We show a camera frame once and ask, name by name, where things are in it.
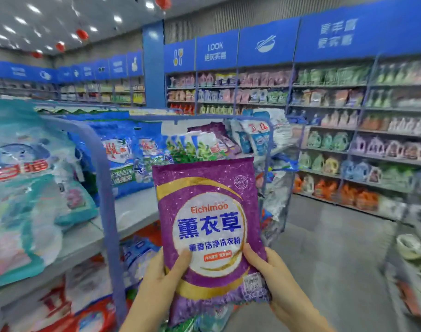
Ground white blue Libai bag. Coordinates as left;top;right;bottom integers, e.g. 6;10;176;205
238;119;274;156

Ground blue wall shelving unit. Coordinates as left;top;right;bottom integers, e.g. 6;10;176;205
57;0;421;225

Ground wall shelf of detergent bottles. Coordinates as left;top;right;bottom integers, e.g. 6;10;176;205
58;59;421;219

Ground rows of round ceiling lights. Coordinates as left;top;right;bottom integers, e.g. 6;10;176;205
0;0;156;49

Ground grey metal shelf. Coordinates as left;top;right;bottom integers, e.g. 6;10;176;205
0;110;294;315

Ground blue wall sign band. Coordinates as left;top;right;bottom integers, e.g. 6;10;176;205
0;60;59;83

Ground grey side goods rack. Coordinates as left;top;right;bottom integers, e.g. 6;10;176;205
383;172;421;332

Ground person's left hand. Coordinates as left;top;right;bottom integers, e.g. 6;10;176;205
121;247;192;332

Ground purple lavender detergent bag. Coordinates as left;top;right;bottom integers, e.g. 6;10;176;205
207;122;242;158
153;157;270;326

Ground rows of small red lanterns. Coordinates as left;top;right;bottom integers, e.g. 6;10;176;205
31;28;90;59

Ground blue pillar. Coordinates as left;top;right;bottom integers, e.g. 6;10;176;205
143;20;166;109

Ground person's right hand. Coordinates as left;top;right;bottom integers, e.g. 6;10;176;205
243;243;336;332

